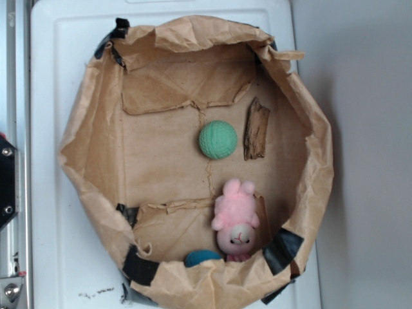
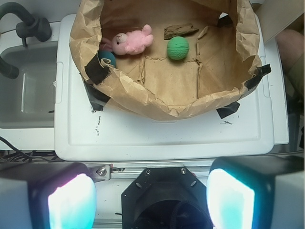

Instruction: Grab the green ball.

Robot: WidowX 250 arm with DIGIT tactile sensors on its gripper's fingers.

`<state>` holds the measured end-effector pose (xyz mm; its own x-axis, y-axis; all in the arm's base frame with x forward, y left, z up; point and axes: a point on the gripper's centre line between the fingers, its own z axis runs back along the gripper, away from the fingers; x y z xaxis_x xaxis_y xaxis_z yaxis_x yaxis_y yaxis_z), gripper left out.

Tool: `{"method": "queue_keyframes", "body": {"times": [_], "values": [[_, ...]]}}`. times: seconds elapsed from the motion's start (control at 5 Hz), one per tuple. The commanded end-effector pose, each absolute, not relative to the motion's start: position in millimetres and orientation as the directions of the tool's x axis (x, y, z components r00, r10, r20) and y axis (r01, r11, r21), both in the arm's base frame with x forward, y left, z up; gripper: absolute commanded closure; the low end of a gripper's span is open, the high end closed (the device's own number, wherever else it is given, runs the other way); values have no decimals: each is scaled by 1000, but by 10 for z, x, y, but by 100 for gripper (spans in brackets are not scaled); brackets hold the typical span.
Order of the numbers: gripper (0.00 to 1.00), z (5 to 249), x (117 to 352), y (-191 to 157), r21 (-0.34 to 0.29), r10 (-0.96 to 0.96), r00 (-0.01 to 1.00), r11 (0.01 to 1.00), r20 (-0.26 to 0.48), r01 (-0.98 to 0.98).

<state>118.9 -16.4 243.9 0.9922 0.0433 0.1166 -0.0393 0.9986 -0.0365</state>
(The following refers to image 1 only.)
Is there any brown paper-lined bin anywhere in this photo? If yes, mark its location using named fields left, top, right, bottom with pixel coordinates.
left=59, top=15, right=333, bottom=308

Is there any silver metal rail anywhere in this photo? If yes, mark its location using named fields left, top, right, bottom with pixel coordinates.
left=1, top=1, right=33, bottom=308

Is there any pink plush sheep toy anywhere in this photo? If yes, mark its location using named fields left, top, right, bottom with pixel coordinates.
left=211, top=178, right=260, bottom=262

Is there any brown wood bark piece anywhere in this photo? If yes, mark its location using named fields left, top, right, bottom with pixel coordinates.
left=243, top=97, right=270, bottom=161

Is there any green dimpled ball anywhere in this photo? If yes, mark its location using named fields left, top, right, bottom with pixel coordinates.
left=198, top=120, right=238, bottom=160

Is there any black metal bracket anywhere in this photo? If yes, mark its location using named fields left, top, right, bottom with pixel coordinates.
left=0, top=135, right=17, bottom=230

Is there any blue ball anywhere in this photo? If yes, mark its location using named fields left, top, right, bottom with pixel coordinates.
left=184, top=250, right=221, bottom=268

